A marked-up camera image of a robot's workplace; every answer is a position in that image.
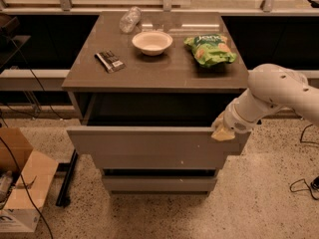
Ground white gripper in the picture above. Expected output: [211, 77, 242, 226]
[211, 99, 257, 141]

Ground grey top drawer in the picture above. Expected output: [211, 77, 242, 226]
[68, 93, 249, 157]

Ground grey drawer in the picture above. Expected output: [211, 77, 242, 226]
[68, 93, 249, 157]
[102, 176, 217, 192]
[92, 152, 226, 169]

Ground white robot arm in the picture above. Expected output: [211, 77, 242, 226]
[211, 64, 319, 141]

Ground grey drawer cabinet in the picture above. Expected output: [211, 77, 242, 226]
[61, 11, 251, 197]

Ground grey middle drawer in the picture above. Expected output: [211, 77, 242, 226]
[92, 152, 226, 169]

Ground grey bottom drawer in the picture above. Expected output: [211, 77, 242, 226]
[102, 176, 217, 192]

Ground green chip bag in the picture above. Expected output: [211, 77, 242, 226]
[183, 33, 237, 68]

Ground white bowl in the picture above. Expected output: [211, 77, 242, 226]
[132, 31, 172, 56]

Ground dark snack packet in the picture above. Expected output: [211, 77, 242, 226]
[95, 51, 126, 74]

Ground clear plastic bottle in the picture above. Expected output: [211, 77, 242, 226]
[119, 7, 142, 33]

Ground black metal bar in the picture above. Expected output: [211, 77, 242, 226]
[56, 150, 78, 207]

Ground cardboard box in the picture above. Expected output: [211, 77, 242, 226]
[0, 128, 58, 233]

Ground black cable on right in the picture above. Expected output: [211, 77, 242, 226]
[288, 122, 319, 201]

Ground black cable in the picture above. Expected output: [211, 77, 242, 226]
[0, 37, 68, 239]
[288, 122, 319, 201]

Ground black cable on left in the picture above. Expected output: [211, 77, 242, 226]
[0, 37, 68, 239]

